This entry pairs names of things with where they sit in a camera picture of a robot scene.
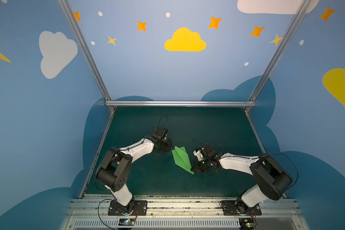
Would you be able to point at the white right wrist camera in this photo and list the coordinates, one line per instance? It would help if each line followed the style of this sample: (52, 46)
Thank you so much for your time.
(198, 154)

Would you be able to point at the aluminium back frame rail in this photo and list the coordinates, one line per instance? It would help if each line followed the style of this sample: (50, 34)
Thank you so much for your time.
(182, 103)

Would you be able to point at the aluminium right floor rail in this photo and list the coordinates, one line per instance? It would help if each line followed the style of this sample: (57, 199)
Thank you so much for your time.
(273, 180)

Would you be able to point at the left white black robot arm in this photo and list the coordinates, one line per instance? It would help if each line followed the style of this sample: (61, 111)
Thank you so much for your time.
(115, 167)

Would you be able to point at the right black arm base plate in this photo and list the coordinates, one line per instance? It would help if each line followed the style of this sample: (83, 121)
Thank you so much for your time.
(231, 207)

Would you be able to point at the aluminium left floor rail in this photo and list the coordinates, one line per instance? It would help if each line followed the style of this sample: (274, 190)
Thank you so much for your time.
(96, 157)

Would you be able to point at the left green circuit board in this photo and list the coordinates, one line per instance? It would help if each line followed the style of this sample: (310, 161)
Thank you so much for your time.
(126, 222)

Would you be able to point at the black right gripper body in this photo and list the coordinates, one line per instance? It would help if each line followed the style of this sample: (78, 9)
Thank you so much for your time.
(200, 162)

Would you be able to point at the aluminium left frame post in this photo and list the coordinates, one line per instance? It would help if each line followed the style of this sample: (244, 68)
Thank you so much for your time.
(68, 12)

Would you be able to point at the right green circuit board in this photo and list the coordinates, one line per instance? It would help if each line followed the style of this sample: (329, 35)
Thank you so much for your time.
(246, 224)

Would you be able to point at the aluminium frame post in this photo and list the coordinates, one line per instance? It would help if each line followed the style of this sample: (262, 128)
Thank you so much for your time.
(68, 12)
(289, 33)

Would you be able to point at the aluminium floor rail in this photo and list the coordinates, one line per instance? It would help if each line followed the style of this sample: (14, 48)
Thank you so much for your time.
(273, 180)
(96, 157)

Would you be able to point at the aluminium right frame post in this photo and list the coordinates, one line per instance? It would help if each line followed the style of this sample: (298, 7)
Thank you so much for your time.
(289, 33)

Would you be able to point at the green circuit board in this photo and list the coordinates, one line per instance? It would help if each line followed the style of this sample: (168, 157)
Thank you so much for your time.
(246, 224)
(126, 222)

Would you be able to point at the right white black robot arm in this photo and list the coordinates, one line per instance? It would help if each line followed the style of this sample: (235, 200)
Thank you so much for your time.
(228, 161)

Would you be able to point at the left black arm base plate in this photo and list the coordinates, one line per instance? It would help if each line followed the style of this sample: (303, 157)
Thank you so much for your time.
(132, 209)

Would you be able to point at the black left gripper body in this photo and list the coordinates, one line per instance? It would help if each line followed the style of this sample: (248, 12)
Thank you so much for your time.
(165, 146)

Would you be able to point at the green square paper sheet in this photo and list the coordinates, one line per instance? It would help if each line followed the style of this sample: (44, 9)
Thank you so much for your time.
(181, 158)

